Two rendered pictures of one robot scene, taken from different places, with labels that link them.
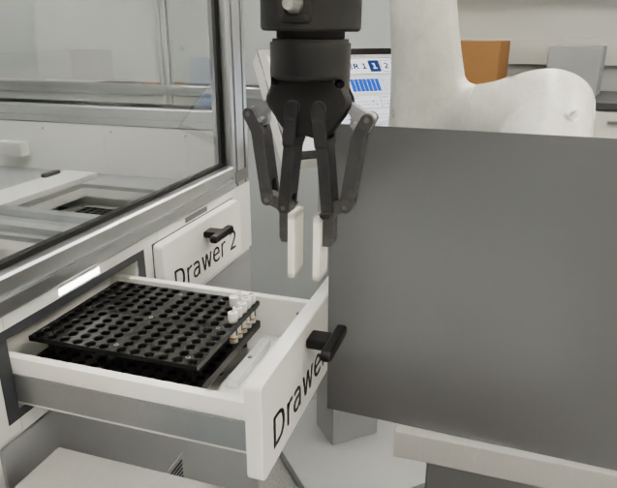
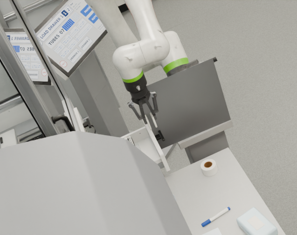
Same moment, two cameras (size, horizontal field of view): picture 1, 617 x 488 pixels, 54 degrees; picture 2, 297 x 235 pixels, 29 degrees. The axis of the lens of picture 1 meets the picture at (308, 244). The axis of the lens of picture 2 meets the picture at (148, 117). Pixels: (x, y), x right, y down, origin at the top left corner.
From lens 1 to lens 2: 203 cm
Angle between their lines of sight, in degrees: 26
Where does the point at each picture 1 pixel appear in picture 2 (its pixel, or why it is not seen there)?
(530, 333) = (197, 106)
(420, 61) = not seen: hidden behind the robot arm
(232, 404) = (156, 161)
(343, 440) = not seen: hidden behind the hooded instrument
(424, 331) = (175, 119)
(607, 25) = not seen: outside the picture
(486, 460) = (201, 136)
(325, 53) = (144, 90)
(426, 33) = (127, 42)
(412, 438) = (183, 142)
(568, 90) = (171, 39)
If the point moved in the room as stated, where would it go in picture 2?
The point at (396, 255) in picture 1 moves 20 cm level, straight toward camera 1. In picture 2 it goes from (162, 108) to (182, 129)
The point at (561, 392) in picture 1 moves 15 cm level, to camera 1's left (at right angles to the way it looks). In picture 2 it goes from (209, 114) to (184, 131)
